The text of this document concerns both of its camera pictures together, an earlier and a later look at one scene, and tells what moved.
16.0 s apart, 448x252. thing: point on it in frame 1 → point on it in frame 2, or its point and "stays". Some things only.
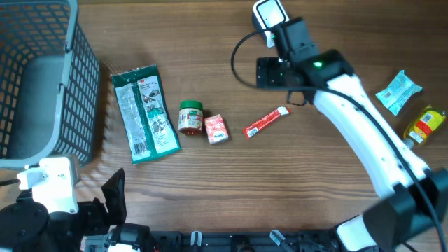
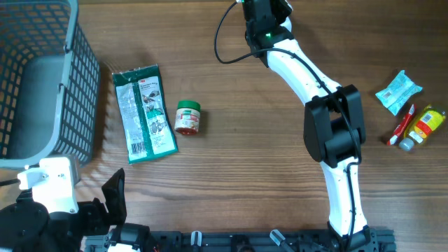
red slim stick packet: x=250 y=129 → x=401 y=127
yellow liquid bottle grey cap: x=427 y=121 stays
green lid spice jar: x=190 y=117 stays
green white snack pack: x=398 y=91 stays
